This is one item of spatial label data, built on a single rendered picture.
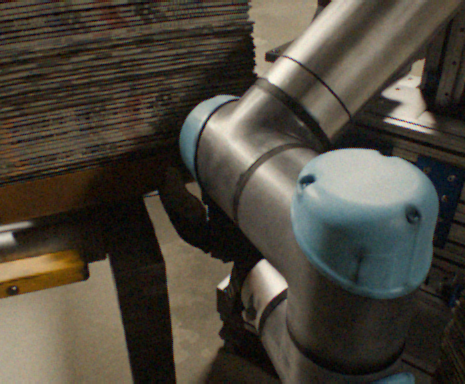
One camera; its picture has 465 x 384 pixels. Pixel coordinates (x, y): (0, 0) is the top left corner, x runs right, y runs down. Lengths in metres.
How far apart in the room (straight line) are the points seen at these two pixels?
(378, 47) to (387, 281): 0.17
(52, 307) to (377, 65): 1.39
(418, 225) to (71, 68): 0.34
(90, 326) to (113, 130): 1.08
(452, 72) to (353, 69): 0.66
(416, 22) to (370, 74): 0.05
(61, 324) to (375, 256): 1.38
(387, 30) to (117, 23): 0.24
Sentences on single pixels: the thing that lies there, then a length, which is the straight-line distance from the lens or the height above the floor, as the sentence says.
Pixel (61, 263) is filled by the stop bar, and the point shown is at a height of 0.82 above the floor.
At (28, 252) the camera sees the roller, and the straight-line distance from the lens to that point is 0.54.
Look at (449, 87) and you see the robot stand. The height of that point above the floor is 0.78.
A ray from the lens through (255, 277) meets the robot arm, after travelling 0.39.
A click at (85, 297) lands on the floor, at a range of 1.63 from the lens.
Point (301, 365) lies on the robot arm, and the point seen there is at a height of 0.86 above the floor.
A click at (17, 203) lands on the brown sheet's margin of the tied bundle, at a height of 0.83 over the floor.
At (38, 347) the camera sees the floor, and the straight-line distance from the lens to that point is 1.53.
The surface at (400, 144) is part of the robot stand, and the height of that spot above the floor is 0.69.
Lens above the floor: 1.11
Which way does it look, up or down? 33 degrees down
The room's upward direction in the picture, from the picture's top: straight up
